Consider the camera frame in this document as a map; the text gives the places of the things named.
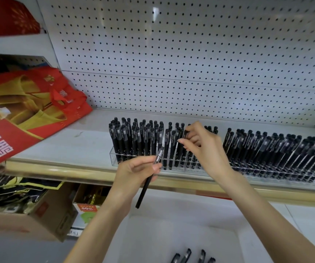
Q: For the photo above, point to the white pegboard panel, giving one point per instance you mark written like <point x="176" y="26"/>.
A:
<point x="173" y="51"/>

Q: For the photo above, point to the red shelf label strip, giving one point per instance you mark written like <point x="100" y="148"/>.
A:
<point x="214" y="195"/>

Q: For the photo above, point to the black gel pen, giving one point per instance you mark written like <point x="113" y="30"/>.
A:
<point x="176" y="258"/>
<point x="211" y="260"/>
<point x="143" y="195"/>
<point x="202" y="256"/>
<point x="186" y="256"/>
<point x="185" y="135"/>

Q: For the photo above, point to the black and yellow bags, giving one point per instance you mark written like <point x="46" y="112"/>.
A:
<point x="9" y="188"/>

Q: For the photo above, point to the green and white box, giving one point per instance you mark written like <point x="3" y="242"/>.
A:
<point x="85" y="216"/>

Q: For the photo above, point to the person's left forearm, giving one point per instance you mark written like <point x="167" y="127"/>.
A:
<point x="100" y="230"/>

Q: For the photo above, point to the person's right hand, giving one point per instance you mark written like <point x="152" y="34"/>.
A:
<point x="210" y="153"/>

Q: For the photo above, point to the row of black capped pens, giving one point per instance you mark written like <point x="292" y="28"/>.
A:
<point x="269" y="153"/>
<point x="124" y="139"/>

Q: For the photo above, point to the person's left hand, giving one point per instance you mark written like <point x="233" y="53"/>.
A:
<point x="131" y="178"/>

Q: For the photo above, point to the person's right thumb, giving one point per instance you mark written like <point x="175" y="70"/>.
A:
<point x="189" y="147"/>

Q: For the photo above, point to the red bag with gold pattern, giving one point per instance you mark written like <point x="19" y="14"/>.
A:
<point x="7" y="16"/>

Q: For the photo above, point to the brown cardboard box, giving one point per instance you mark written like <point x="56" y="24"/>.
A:
<point x="23" y="225"/>

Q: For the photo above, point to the person's left thumb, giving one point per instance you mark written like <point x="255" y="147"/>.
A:
<point x="142" y="161"/>

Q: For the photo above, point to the large red gift bag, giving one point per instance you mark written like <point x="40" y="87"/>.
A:
<point x="23" y="112"/>

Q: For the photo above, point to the white shelf with gold edge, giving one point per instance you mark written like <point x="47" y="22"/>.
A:
<point x="64" y="146"/>

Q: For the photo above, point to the person's right forearm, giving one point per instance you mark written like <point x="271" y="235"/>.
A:
<point x="261" y="216"/>

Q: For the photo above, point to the gold foil packet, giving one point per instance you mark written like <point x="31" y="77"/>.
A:
<point x="94" y="195"/>

